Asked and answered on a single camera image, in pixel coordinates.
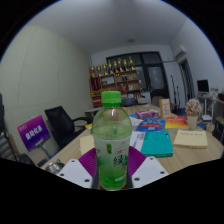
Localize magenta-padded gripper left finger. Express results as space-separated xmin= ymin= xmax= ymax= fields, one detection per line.
xmin=57 ymin=147 xmax=101 ymax=189

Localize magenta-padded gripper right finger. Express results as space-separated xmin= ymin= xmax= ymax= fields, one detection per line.
xmin=126 ymin=145 xmax=170 ymax=189

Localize green drink bottle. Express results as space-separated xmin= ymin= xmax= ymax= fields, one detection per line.
xmin=91 ymin=90 xmax=133 ymax=191

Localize cream book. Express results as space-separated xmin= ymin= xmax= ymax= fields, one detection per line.
xmin=79 ymin=134 xmax=96 ymax=156

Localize white book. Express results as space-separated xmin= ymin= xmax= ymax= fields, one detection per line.
xmin=129 ymin=130 xmax=147 ymax=152

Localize teal book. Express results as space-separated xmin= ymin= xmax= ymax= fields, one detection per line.
xmin=139 ymin=129 xmax=174 ymax=158

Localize blue book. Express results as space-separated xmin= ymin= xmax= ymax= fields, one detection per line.
xmin=135 ymin=117 xmax=167 ymax=133

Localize black office chair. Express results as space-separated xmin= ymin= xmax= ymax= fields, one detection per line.
xmin=44 ymin=105 xmax=93 ymax=149

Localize pink package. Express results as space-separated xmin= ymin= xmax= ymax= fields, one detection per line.
xmin=134 ymin=109 xmax=159 ymax=120

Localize small round white table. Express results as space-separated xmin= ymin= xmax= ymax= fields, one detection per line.
xmin=84 ymin=107 xmax=101 ymax=118

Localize orange book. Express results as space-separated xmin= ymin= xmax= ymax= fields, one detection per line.
xmin=164 ymin=115 xmax=189 ymax=130

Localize pale yellow book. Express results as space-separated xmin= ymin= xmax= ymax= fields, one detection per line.
xmin=172 ymin=129 xmax=209 ymax=150

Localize upright orange box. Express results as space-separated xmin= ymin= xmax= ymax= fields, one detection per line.
xmin=158 ymin=98 xmax=172 ymax=119

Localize purple sign board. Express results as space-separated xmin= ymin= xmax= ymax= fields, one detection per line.
xmin=17 ymin=114 xmax=52 ymax=153

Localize black mesh chair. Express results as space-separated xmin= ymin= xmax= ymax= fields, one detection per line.
xmin=14 ymin=152 xmax=41 ymax=167

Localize pink flowers in white pot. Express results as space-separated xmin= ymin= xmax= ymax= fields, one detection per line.
xmin=185 ymin=98 xmax=203 ymax=131

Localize wooden shelf unit with trophies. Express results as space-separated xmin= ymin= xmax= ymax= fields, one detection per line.
xmin=88 ymin=55 xmax=142 ymax=108

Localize grey striped cushion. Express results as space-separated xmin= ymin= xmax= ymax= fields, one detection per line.
xmin=0 ymin=128 xmax=18 ymax=162

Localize black framed glass door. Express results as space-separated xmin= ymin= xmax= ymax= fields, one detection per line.
xmin=105 ymin=51 xmax=170 ymax=108

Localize cluttered wooden side desk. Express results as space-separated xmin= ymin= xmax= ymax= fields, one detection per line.
xmin=196 ymin=93 xmax=224 ymax=141

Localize black computer monitor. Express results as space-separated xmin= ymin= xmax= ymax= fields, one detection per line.
xmin=196 ymin=79 xmax=210 ymax=94

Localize white wall air conditioner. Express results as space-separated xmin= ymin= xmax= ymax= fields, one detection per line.
xmin=172 ymin=44 xmax=188 ymax=61

